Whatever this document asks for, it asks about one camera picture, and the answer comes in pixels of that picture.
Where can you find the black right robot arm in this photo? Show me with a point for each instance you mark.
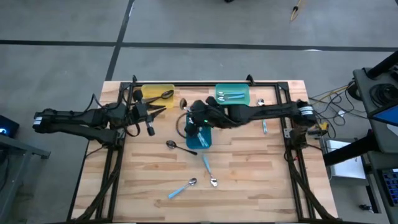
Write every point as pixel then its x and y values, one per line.
pixel 270 112

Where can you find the black computer tower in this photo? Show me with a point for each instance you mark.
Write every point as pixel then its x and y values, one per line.
pixel 9 124

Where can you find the black keyboard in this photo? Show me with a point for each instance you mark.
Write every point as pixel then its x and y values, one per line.
pixel 391 186

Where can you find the white flat box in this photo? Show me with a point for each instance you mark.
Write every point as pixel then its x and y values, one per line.
pixel 345 165

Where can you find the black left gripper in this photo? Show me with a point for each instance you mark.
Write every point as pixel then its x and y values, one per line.
pixel 141 112

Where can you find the teal translucent plastic bin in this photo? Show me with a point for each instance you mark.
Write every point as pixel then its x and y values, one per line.
pixel 242 88

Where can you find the black aluminium table frame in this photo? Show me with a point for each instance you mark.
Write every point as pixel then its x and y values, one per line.
pixel 192 84

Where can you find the yellow translucent plastic bin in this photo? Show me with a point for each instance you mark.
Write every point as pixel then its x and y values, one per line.
pixel 149 90

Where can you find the yellow black connector box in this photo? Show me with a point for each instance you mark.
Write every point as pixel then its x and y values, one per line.
pixel 323 127

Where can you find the black metal spoon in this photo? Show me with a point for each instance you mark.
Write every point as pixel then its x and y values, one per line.
pixel 170 144
pixel 168 94

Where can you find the grey metal table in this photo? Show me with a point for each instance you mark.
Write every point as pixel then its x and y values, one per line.
pixel 18 146

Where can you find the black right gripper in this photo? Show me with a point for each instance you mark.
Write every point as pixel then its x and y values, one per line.
pixel 211 113

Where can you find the blue plastic bin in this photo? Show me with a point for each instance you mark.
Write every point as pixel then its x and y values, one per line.
pixel 194 143

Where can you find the silver mounting bracket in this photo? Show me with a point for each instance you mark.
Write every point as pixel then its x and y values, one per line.
pixel 287 133

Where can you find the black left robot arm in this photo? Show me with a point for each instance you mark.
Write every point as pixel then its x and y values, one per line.
pixel 77 116

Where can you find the monitor with blue screen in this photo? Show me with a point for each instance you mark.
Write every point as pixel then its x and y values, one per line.
pixel 385 115

